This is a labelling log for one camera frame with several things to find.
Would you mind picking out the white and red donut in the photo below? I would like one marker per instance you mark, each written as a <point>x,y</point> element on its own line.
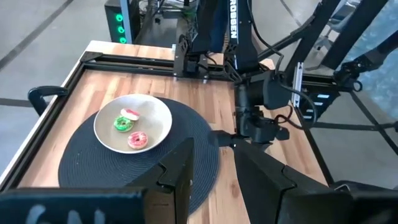
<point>130,114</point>

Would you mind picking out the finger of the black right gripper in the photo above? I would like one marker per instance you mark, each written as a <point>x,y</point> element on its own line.
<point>224,138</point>

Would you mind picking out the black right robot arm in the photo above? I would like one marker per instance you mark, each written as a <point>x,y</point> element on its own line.
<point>244,46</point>

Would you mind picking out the dark round woven placemat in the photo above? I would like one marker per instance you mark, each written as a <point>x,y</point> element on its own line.
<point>109,168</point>

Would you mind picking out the aluminium extrusion rail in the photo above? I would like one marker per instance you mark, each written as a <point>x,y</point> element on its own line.
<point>297,84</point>

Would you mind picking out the black support strut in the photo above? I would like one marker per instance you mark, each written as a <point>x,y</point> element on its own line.
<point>367,60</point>

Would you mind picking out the black frame leg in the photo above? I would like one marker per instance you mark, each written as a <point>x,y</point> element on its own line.
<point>314,34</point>
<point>354,31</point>

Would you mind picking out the black box with green lights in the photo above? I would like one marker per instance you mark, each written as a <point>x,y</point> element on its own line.
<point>115,18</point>

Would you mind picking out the pink sprinkle donut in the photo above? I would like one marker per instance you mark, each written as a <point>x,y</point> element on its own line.
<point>137,140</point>

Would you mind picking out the green sprinkle donut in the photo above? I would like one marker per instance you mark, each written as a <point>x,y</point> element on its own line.
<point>123,123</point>

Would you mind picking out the black table edge clamp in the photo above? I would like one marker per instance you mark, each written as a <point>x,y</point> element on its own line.
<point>42,93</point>

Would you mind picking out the beige bowl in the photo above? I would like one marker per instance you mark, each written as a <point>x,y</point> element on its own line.
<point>146,124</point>

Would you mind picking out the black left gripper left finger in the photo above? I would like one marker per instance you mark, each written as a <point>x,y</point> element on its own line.
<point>174,186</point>

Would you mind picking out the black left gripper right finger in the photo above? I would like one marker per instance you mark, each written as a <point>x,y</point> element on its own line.
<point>267,193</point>

